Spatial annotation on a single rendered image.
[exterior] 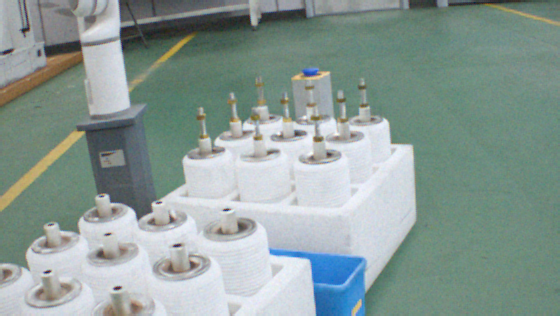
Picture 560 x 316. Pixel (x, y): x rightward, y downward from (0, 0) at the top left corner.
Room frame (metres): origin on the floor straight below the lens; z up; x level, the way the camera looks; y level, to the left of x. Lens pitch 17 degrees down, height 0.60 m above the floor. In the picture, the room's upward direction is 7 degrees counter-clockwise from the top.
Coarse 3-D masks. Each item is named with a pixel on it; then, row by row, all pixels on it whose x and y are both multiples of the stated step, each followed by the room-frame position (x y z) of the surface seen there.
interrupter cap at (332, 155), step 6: (312, 150) 1.15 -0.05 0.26; (330, 150) 1.14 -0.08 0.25; (336, 150) 1.13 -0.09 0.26; (300, 156) 1.12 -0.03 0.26; (306, 156) 1.12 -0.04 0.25; (312, 156) 1.13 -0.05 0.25; (330, 156) 1.11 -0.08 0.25; (336, 156) 1.10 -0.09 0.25; (300, 162) 1.10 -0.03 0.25; (306, 162) 1.09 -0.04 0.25; (312, 162) 1.08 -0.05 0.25; (318, 162) 1.08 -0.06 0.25; (324, 162) 1.08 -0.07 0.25
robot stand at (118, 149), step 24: (96, 120) 1.44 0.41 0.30; (120, 120) 1.42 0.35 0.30; (96, 144) 1.43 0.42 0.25; (120, 144) 1.43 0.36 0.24; (144, 144) 1.50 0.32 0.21; (96, 168) 1.44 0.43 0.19; (120, 168) 1.43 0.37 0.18; (144, 168) 1.46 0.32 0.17; (120, 192) 1.43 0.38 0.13; (144, 192) 1.44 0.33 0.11; (144, 216) 1.43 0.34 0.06
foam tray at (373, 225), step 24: (384, 168) 1.22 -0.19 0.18; (408, 168) 1.32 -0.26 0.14; (360, 192) 1.11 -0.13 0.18; (384, 192) 1.17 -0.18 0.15; (408, 192) 1.31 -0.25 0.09; (192, 216) 1.16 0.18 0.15; (216, 216) 1.13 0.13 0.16; (240, 216) 1.11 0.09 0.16; (264, 216) 1.09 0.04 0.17; (288, 216) 1.06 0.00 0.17; (312, 216) 1.04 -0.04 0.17; (336, 216) 1.02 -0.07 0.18; (360, 216) 1.06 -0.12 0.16; (384, 216) 1.16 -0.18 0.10; (408, 216) 1.30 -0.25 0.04; (288, 240) 1.07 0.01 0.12; (312, 240) 1.05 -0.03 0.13; (336, 240) 1.02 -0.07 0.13; (360, 240) 1.05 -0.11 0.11; (384, 240) 1.16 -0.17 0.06; (384, 264) 1.15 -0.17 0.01
